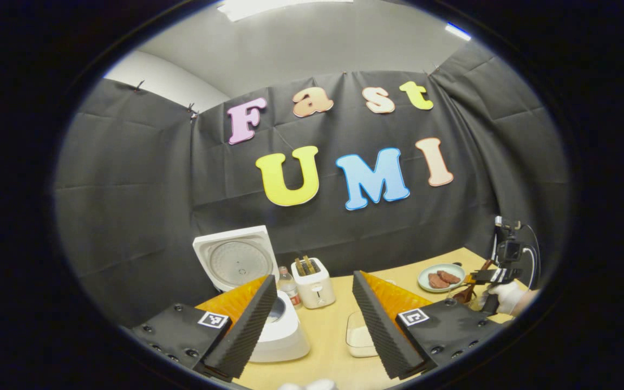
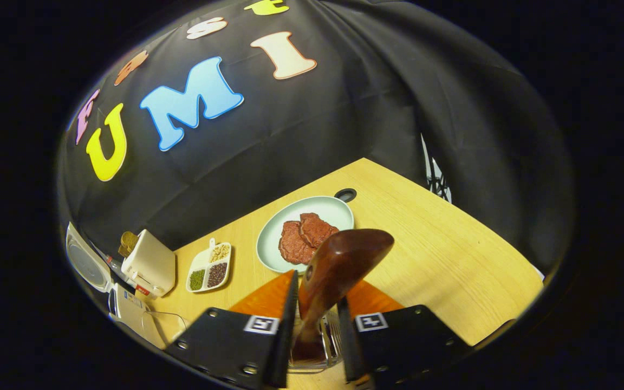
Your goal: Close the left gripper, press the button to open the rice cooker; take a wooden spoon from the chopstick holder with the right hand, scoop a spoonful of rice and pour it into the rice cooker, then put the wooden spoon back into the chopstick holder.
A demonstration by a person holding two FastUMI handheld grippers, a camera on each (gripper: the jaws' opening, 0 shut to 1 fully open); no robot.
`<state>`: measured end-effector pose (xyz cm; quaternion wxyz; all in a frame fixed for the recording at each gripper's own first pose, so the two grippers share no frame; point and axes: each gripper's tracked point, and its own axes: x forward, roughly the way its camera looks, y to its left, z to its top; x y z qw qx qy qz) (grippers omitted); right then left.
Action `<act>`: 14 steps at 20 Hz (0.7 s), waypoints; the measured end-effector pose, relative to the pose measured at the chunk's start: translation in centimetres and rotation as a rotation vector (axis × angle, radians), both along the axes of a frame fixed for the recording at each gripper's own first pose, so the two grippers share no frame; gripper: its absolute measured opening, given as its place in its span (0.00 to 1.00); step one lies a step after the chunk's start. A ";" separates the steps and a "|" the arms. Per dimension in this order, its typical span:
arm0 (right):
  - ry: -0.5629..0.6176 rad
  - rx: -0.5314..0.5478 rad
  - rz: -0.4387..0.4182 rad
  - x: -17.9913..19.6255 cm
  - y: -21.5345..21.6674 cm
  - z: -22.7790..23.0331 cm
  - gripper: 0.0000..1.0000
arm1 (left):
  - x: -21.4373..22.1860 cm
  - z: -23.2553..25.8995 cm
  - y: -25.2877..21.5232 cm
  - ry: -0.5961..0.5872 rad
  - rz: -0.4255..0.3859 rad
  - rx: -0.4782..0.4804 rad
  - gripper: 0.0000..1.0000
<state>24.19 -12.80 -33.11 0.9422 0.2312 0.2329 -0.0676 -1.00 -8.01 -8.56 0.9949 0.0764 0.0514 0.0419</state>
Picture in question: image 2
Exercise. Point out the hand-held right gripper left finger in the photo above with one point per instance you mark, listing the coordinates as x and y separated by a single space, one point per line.
225 346

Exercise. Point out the metal backdrop stand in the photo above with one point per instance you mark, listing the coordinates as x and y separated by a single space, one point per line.
435 176

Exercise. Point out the clear plastic water bottle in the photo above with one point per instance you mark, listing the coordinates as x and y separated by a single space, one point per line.
142 290

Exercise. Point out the white divided grain dish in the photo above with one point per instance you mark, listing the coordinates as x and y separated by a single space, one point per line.
201 265

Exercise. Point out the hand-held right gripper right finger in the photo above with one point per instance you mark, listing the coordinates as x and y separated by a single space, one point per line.
404 341

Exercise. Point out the dark wooden spoon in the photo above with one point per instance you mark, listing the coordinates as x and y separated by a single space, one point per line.
339 260

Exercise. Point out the pale green plate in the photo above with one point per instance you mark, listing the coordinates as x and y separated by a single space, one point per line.
290 211

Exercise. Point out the white toaster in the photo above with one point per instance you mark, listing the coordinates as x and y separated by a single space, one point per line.
152 265

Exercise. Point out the brown toast slice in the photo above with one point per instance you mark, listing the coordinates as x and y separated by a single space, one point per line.
126 249
130 238

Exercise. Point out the white rice cooker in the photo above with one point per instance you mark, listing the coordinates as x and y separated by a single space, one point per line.
87 260

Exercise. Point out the black table grommet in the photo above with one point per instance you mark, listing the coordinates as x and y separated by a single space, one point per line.
345 195

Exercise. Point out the red meat slice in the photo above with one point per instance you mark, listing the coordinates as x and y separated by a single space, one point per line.
293 244
317 228

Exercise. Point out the black backdrop cloth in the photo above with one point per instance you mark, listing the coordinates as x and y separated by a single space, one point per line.
371 97

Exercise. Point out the clear plastic rice container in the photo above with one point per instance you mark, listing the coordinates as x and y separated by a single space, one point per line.
166 327

